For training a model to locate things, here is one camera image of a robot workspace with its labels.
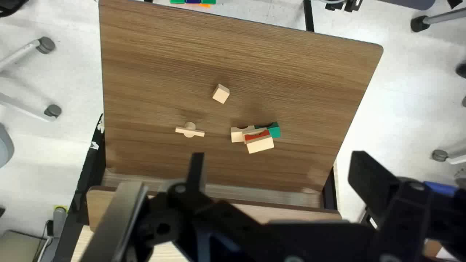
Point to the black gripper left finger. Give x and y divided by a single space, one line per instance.
196 169

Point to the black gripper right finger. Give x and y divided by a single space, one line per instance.
371 177

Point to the natural wooden cube block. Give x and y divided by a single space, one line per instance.
220 93

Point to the natural wooden arch block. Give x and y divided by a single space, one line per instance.
237 135

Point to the red wooden block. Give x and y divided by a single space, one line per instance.
254 137

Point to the natural wooden rectangular block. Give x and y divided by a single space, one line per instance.
260 145

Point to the green wooden block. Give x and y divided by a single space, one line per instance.
273 129

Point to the colourful toy blocks row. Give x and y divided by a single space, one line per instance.
193 1

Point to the flat wooden piece with disc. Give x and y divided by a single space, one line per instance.
188 131

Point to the light plywood board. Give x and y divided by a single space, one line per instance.
96 203

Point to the black caster wheel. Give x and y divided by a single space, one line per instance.
460 70

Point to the grey bottle with green cap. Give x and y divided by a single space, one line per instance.
58 219

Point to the grey chair leg black caster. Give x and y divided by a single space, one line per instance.
426 20

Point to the black table leg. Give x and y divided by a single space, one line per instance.
307 14

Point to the grey blue chair seat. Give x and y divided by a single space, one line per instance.
4 145

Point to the beige box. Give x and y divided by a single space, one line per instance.
17 246

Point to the black table frame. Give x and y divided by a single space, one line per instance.
80 193

